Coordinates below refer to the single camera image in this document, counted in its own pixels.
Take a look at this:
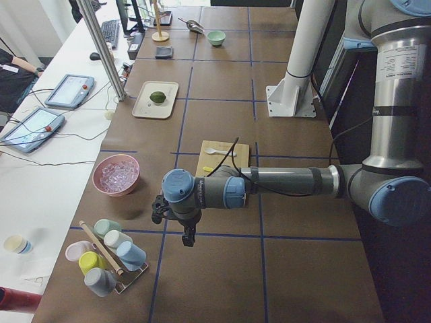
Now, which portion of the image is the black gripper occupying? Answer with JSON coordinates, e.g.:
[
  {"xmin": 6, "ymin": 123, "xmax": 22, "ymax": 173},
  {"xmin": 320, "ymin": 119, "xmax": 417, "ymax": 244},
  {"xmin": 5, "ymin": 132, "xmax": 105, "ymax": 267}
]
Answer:
[{"xmin": 151, "ymin": 194, "xmax": 202, "ymax": 247}]

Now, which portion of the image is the white plastic spoon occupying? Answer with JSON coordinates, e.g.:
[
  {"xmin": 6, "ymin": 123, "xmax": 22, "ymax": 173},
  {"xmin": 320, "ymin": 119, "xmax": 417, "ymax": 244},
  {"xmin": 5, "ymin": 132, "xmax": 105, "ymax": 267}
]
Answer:
[{"xmin": 204, "ymin": 147, "xmax": 237, "ymax": 157}]

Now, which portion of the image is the green ceramic bowl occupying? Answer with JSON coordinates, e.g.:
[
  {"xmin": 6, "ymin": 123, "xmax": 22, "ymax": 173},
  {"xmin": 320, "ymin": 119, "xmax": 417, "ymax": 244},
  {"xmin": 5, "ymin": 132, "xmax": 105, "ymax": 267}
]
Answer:
[{"xmin": 206, "ymin": 30, "xmax": 226, "ymax": 47}]

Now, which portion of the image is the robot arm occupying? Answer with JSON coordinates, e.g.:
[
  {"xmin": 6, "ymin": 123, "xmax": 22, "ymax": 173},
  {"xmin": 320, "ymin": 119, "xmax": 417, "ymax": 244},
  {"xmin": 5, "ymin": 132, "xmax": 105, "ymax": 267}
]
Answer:
[{"xmin": 152, "ymin": 1, "xmax": 430, "ymax": 247}]

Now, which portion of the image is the pink bowl with ice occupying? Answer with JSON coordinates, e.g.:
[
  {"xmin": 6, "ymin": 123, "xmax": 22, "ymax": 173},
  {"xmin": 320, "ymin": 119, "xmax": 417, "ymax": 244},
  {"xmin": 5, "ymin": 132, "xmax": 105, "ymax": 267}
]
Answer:
[{"xmin": 92, "ymin": 154, "xmax": 140, "ymax": 196}]

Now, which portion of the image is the white cup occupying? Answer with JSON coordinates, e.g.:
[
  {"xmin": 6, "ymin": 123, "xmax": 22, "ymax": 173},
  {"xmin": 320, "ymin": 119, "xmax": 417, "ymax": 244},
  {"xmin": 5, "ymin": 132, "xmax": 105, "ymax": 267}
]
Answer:
[{"xmin": 104, "ymin": 229, "xmax": 133, "ymax": 252}]

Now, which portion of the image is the wooden rack rod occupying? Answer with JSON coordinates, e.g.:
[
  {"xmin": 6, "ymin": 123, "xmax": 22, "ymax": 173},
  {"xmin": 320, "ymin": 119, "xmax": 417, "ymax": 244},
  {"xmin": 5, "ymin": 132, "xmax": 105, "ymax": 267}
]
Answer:
[{"xmin": 79, "ymin": 221, "xmax": 125, "ymax": 276}]

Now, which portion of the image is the wooden cutting board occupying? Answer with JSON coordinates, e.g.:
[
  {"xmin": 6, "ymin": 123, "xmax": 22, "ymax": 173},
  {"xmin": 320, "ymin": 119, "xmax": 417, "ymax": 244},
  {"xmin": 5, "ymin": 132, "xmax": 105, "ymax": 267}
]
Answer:
[{"xmin": 195, "ymin": 139, "xmax": 251, "ymax": 208}]

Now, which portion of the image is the green cup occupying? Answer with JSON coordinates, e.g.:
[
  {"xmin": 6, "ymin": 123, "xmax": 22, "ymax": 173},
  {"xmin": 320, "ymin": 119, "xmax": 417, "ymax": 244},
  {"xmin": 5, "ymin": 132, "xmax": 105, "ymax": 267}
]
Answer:
[{"xmin": 94, "ymin": 219, "xmax": 122, "ymax": 239}]

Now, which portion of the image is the grey cup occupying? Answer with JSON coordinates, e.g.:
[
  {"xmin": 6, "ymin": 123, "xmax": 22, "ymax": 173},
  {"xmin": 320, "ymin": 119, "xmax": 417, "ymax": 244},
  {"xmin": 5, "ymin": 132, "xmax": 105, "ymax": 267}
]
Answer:
[{"xmin": 84, "ymin": 267, "xmax": 117, "ymax": 297}]

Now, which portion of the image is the yellow cup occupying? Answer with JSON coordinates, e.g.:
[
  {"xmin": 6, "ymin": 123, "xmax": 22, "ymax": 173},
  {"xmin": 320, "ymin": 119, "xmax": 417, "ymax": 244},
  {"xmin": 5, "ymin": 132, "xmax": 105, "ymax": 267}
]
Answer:
[{"xmin": 78, "ymin": 251, "xmax": 107, "ymax": 275}]

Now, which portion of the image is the pink cup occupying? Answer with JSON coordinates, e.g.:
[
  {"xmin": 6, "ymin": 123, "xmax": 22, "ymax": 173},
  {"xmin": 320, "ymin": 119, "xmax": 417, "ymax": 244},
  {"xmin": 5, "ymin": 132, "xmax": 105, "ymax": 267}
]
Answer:
[{"xmin": 65, "ymin": 240, "xmax": 93, "ymax": 262}]

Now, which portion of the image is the white rabbit tray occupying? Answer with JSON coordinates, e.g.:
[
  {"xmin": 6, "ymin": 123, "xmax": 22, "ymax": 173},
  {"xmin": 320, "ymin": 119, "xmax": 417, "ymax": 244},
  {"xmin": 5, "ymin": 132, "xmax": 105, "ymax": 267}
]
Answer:
[{"xmin": 132, "ymin": 81, "xmax": 178, "ymax": 119}]

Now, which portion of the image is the green avocado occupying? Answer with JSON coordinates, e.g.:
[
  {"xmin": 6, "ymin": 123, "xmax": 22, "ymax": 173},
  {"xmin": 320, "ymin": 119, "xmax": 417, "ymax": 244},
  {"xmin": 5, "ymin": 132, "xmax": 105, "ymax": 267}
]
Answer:
[{"xmin": 150, "ymin": 91, "xmax": 166, "ymax": 104}]

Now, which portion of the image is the small white object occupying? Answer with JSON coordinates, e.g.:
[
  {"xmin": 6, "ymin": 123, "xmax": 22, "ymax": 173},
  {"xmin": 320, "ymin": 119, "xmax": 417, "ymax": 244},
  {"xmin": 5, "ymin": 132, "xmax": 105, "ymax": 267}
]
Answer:
[{"xmin": 104, "ymin": 110, "xmax": 114, "ymax": 120}]

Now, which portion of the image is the paper cup blue stripe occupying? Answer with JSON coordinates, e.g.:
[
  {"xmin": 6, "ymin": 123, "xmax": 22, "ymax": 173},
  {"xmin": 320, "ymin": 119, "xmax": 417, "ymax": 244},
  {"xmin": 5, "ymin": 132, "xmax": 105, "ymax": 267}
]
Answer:
[{"xmin": 3, "ymin": 235, "xmax": 32, "ymax": 254}]

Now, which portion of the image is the grey folded cloth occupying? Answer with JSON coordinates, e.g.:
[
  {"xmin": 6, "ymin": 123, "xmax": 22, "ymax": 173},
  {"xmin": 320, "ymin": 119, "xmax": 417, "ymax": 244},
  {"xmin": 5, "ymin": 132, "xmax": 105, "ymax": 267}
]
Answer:
[{"xmin": 155, "ymin": 46, "xmax": 174, "ymax": 59}]

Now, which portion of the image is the red object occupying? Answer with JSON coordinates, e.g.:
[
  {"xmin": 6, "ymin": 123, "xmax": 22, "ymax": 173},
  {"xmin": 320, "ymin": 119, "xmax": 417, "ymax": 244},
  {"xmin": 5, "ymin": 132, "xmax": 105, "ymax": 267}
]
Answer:
[{"xmin": 1, "ymin": 287, "xmax": 42, "ymax": 314}]

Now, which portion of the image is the lower teach pendant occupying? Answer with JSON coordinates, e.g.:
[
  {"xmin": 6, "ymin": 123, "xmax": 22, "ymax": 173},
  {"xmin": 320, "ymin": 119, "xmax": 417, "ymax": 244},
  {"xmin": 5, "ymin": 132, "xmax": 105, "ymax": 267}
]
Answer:
[{"xmin": 1, "ymin": 107, "xmax": 65, "ymax": 153}]

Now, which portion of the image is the teach pendant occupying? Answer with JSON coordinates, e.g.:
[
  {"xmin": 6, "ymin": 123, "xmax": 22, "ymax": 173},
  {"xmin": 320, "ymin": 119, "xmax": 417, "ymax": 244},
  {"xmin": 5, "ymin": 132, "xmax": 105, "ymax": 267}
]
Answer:
[
  {"xmin": 44, "ymin": 74, "xmax": 95, "ymax": 109},
  {"xmin": 1, "ymin": 107, "xmax": 65, "ymax": 153}
]

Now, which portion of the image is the upper teach pendant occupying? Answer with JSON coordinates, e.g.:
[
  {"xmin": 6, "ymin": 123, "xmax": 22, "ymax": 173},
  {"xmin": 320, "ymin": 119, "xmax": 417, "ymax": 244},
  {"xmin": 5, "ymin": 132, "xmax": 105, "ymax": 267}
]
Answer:
[{"xmin": 44, "ymin": 74, "xmax": 95, "ymax": 109}]

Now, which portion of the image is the black box with label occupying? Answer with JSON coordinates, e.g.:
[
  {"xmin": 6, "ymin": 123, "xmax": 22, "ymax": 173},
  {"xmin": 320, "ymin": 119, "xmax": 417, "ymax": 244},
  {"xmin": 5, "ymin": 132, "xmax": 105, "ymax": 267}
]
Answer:
[{"xmin": 127, "ymin": 32, "xmax": 145, "ymax": 60}]

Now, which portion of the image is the wooden mug stand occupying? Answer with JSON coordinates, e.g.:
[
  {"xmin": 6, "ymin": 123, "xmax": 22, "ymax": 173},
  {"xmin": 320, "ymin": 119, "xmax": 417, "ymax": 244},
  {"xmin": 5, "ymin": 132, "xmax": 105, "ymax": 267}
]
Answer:
[{"xmin": 152, "ymin": 0, "xmax": 169, "ymax": 42}]

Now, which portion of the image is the black computer mouse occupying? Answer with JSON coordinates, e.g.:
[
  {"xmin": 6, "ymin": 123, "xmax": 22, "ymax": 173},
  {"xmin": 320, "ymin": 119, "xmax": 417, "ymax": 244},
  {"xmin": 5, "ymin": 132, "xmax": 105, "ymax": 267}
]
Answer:
[{"xmin": 90, "ymin": 52, "xmax": 101, "ymax": 61}]

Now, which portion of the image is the metal scoop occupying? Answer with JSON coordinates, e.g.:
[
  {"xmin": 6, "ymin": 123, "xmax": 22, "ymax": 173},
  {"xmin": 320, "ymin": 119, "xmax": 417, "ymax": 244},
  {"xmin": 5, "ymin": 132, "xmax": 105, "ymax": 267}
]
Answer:
[{"xmin": 178, "ymin": 17, "xmax": 205, "ymax": 34}]

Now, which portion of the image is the black keyboard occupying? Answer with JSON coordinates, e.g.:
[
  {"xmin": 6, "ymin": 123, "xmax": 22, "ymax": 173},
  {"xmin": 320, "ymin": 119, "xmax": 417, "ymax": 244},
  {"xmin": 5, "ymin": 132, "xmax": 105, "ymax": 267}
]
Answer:
[{"xmin": 100, "ymin": 20, "xmax": 120, "ymax": 50}]

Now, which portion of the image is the black monitor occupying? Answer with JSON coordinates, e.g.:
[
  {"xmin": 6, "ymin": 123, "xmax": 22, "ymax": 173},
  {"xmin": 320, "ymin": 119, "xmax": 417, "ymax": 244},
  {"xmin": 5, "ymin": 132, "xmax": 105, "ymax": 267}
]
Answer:
[{"xmin": 116, "ymin": 0, "xmax": 145, "ymax": 36}]

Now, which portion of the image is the person in black shirt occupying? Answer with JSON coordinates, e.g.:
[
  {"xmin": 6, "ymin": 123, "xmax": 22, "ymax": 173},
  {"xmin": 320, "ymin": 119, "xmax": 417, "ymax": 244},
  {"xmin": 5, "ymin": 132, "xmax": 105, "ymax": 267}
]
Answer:
[{"xmin": 1, "ymin": 49, "xmax": 44, "ymax": 114}]

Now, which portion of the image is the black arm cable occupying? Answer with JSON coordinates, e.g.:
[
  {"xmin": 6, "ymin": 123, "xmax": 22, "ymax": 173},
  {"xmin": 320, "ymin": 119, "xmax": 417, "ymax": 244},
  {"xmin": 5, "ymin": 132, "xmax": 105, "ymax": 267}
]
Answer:
[{"xmin": 205, "ymin": 137, "xmax": 337, "ymax": 198}]

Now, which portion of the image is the white camera mast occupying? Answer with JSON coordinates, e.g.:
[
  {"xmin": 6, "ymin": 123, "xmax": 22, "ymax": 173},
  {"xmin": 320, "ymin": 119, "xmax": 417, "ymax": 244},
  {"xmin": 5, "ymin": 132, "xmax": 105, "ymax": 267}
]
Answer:
[{"xmin": 266, "ymin": 0, "xmax": 335, "ymax": 118}]

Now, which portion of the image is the aluminium frame post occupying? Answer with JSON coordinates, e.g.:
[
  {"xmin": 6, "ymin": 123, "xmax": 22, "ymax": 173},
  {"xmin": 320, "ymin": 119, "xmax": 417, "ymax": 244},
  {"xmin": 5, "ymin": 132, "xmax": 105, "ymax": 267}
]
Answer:
[{"xmin": 77, "ymin": 0, "xmax": 127, "ymax": 102}]

